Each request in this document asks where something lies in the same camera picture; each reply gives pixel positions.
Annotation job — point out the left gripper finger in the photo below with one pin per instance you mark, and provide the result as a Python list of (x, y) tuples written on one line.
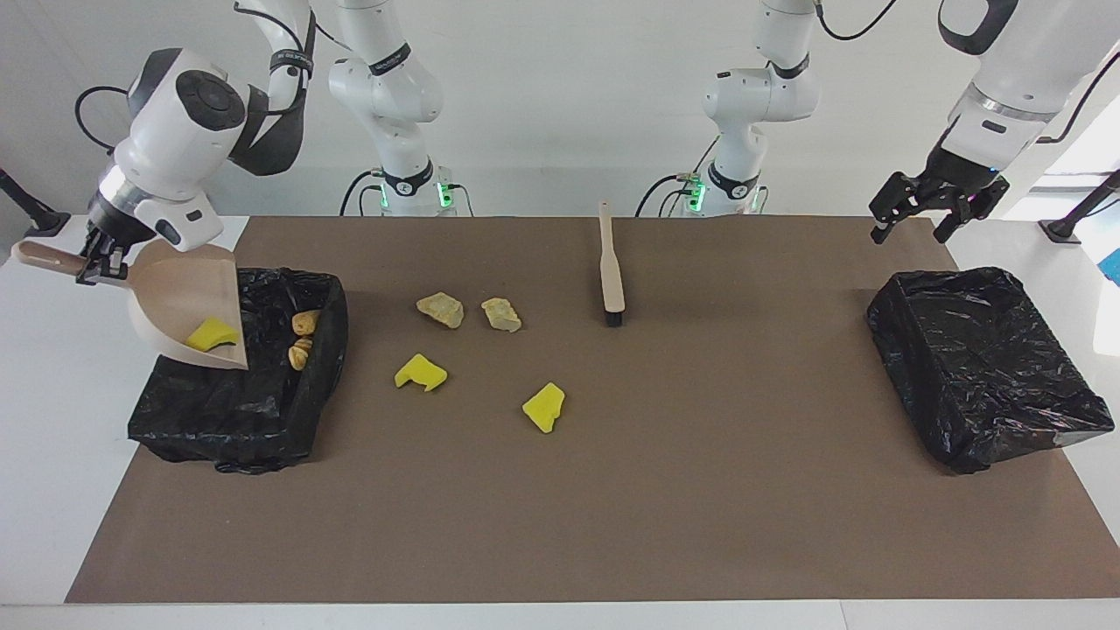
[(897, 197), (980, 201)]

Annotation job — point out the beige brush black bristles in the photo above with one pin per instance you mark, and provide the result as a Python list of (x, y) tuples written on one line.
[(611, 271)]

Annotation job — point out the black bag lined bin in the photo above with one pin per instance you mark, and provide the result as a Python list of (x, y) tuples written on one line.
[(227, 411), (980, 367)]

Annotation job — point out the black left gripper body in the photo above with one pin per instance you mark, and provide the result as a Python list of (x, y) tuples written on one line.
[(958, 182)]

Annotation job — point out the brown paper table mat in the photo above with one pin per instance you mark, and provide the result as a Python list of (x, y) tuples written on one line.
[(525, 542)]

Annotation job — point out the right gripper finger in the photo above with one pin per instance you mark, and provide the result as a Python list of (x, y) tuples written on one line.
[(87, 258), (111, 265)]

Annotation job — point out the striped croissant bread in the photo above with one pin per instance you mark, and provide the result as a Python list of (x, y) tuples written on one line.
[(300, 353)]

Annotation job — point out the brown fried croquette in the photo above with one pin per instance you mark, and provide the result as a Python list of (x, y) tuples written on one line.
[(306, 322)]

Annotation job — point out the blue object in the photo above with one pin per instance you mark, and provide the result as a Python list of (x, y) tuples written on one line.
[(1114, 267)]

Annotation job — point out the beige plastic dustpan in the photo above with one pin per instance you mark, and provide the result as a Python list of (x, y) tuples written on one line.
[(184, 289)]

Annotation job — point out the yellow sponge piece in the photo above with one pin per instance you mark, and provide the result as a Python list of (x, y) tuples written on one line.
[(210, 336), (418, 374), (544, 409)]

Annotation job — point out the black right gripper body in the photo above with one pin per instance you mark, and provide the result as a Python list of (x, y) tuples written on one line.
[(118, 234)]

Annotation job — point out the pale fried dumpling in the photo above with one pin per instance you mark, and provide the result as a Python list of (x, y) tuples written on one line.
[(440, 310), (501, 315)]

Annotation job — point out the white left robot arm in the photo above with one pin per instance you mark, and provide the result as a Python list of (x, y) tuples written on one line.
[(761, 96)]

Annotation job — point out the black camera stand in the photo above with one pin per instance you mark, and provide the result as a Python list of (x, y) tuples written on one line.
[(1063, 229), (39, 219)]

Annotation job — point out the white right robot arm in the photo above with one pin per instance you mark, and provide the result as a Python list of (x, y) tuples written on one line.
[(175, 131)]

